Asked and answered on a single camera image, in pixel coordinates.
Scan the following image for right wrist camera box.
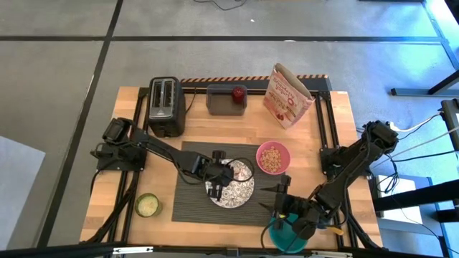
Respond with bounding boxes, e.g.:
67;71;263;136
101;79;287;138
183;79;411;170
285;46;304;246
293;210;321;241

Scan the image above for dark grey woven placemat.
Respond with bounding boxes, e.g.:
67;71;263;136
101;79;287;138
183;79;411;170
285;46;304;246
171;140;288;227

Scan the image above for black aluminium table frame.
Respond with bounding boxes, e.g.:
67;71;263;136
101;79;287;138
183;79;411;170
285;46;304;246
78;85;384;258

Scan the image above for pink cereal bag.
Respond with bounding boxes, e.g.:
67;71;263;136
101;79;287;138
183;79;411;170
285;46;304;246
262;63;317;130

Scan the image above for grey desk foot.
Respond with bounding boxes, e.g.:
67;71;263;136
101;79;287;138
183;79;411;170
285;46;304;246
389;70;459;98

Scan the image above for black furniture beam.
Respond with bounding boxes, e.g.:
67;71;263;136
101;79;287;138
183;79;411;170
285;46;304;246
372;178;459;224

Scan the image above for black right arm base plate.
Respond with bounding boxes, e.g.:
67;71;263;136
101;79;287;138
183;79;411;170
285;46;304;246
319;146;373;177

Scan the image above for red apple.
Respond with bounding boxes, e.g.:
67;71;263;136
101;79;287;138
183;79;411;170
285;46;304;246
231;86;247;105

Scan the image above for white patterned plate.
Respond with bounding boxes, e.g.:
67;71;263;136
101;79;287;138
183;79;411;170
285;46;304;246
204;158;255;209

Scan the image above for green drinking glass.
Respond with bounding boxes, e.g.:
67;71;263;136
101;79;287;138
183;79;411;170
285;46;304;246
134;192;164;219

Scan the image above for toasted cereal rings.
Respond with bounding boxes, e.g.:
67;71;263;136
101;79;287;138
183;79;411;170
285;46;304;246
259;145;283;173

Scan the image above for teal bowl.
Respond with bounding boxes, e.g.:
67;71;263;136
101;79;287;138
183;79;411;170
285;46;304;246
268;210;310;254

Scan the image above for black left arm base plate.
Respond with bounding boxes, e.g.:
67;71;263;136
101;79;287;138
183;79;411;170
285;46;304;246
95;142;148;172

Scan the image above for black floor cable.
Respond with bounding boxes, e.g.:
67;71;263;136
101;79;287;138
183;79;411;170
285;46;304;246
192;0;249;11

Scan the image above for black toaster cord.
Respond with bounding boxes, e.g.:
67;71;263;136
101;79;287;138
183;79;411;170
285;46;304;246
184;86;198;117

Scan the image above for pink bowl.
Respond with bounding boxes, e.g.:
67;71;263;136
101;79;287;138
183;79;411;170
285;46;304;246
255;140;292;176

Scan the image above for orange-black hazard striped bar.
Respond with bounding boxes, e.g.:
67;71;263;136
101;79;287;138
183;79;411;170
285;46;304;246
179;74;329;84

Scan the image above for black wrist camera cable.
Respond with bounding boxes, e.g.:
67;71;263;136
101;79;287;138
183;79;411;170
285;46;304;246
224;156;256;184
260;214;301;254

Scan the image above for grey plastic container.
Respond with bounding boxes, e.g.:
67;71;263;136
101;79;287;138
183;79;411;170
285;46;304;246
206;84;249;117

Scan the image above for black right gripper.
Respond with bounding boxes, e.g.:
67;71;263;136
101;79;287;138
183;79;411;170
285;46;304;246
257;174;326;225

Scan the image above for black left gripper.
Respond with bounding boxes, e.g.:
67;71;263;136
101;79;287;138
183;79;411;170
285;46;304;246
200;149;237;203

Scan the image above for white box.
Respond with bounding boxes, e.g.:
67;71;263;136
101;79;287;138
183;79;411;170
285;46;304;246
375;174;437;225

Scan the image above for black two-slot toaster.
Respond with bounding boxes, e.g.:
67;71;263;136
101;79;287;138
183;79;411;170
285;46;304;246
147;75;188;138

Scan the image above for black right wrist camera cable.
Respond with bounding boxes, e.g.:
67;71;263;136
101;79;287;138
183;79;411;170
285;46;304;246
260;214;301;254

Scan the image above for silver frame bracket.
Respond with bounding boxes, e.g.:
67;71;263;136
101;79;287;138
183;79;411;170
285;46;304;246
112;245;154;256
310;249;354;258

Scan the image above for black left wrist camera cable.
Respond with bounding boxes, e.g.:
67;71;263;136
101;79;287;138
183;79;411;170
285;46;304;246
224;156;256;184

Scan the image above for black overhead gantry beam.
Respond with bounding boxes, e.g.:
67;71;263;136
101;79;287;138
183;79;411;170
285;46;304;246
0;242;459;258

